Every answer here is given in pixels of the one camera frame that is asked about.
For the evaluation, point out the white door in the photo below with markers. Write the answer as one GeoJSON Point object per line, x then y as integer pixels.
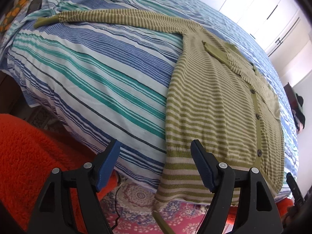
{"type": "Point", "coordinates": [290, 36]}

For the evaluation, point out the orange fleece blanket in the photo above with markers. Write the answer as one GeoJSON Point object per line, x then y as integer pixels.
{"type": "Point", "coordinates": [29, 151]}

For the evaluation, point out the blue striped duvet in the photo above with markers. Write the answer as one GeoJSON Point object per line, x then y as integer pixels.
{"type": "Point", "coordinates": [97, 73]}

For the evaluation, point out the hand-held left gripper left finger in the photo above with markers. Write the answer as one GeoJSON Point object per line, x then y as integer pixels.
{"type": "Point", "coordinates": [107, 167]}

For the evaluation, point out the orange patterned cloth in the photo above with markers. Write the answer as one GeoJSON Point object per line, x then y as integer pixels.
{"type": "Point", "coordinates": [14, 12]}

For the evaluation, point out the dark wooden dresser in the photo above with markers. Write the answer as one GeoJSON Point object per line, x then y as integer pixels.
{"type": "Point", "coordinates": [288, 90]}

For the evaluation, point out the white wardrobe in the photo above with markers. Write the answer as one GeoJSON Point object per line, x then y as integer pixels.
{"type": "Point", "coordinates": [243, 4]}

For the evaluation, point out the olive green strip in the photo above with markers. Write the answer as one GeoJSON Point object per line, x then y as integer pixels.
{"type": "Point", "coordinates": [162, 221]}

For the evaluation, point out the pile of clothes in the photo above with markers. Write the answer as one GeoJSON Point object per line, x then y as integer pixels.
{"type": "Point", "coordinates": [299, 117]}

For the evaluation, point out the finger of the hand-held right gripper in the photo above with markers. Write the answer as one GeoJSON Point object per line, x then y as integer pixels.
{"type": "Point", "coordinates": [295, 189]}

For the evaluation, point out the dark grey cloth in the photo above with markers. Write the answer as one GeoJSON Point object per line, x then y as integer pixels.
{"type": "Point", "coordinates": [36, 4]}

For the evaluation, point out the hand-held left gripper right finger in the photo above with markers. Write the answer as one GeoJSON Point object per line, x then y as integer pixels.
{"type": "Point", "coordinates": [203, 167]}

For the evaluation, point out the green striped cardigan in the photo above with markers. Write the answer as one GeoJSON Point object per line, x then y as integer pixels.
{"type": "Point", "coordinates": [219, 102]}

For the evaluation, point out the red patterned rug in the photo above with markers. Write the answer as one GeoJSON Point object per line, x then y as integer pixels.
{"type": "Point", "coordinates": [141, 199]}

